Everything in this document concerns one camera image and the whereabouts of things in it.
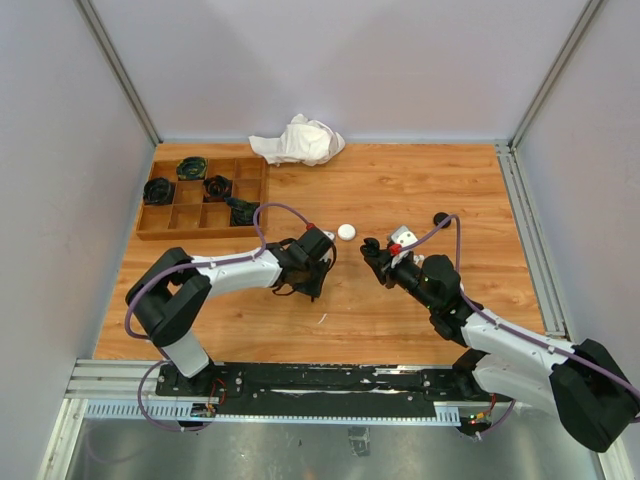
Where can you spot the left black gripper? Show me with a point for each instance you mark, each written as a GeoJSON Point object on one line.
{"type": "Point", "coordinates": [315, 288]}

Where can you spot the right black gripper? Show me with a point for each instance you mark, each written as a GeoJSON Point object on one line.
{"type": "Point", "coordinates": [384, 274]}

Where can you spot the black round case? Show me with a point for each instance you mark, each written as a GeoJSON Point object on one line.
{"type": "Point", "coordinates": [370, 247]}
{"type": "Point", "coordinates": [442, 218]}

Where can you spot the white round case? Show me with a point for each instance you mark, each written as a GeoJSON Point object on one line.
{"type": "Point", "coordinates": [346, 232]}

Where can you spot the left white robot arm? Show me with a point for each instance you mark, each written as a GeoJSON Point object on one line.
{"type": "Point", "coordinates": [164, 304]}

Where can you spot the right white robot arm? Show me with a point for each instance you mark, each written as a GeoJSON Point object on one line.
{"type": "Point", "coordinates": [580, 384]}

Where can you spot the dark coiled band lower right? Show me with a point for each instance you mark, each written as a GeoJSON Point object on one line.
{"type": "Point", "coordinates": [241, 211]}

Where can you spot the dark coiled band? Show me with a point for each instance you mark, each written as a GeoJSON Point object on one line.
{"type": "Point", "coordinates": [241, 211]}
{"type": "Point", "coordinates": [217, 189]}
{"type": "Point", "coordinates": [158, 192]}
{"type": "Point", "coordinates": [192, 168]}

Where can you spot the dark coiled band middle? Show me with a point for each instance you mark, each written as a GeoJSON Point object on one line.
{"type": "Point", "coordinates": [217, 189]}

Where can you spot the wooden compartment tray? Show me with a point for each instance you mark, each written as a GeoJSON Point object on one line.
{"type": "Point", "coordinates": [188, 216]}

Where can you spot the crumpled white cloth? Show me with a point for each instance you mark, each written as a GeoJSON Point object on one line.
{"type": "Point", "coordinates": [303, 141]}

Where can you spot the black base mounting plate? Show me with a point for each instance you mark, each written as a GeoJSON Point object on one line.
{"type": "Point", "coordinates": [321, 390]}

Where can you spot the dark coiled band top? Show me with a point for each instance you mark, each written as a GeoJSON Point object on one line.
{"type": "Point", "coordinates": [192, 168]}

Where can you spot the dark coiled band left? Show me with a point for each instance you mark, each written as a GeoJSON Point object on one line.
{"type": "Point", "coordinates": [158, 192]}

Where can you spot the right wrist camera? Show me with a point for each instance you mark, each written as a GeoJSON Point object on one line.
{"type": "Point", "coordinates": [400, 241]}

